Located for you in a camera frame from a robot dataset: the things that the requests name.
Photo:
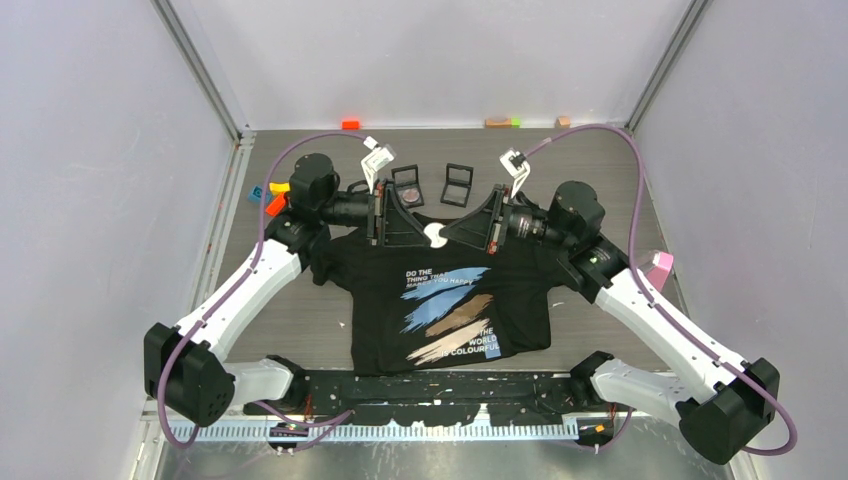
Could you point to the tan block at wall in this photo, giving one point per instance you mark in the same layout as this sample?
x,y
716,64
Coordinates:
x,y
498,122

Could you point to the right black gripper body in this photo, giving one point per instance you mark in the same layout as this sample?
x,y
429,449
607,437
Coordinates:
x,y
500,230

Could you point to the black brooch box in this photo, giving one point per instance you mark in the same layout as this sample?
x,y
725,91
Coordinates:
x,y
407,186
458,185

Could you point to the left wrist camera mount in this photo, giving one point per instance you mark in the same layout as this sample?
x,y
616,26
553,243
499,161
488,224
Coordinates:
x,y
380,155

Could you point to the orange red block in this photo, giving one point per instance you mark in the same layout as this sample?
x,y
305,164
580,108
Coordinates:
x,y
277,205

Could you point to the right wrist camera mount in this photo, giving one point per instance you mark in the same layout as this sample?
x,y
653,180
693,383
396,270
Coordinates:
x,y
517,166

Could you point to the pink metronome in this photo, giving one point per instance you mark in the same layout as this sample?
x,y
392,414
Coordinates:
x,y
657,267

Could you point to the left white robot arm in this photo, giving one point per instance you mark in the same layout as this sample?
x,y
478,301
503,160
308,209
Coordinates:
x,y
186,364

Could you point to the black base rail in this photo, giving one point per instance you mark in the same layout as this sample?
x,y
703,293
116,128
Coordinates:
x,y
441,398

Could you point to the red block at wall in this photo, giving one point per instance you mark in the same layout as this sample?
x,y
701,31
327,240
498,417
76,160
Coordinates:
x,y
350,124

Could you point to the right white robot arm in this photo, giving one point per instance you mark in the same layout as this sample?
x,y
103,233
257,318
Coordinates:
x,y
717,399

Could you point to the yellow curved block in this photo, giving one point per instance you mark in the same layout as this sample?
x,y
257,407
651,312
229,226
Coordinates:
x,y
279,188

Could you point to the black printed t-shirt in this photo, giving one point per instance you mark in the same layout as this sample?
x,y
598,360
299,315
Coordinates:
x,y
419,308

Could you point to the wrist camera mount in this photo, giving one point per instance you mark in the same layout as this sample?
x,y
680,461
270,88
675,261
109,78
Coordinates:
x,y
380,155
517,166

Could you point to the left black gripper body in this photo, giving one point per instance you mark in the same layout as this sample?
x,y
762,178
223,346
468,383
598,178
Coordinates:
x,y
375,211

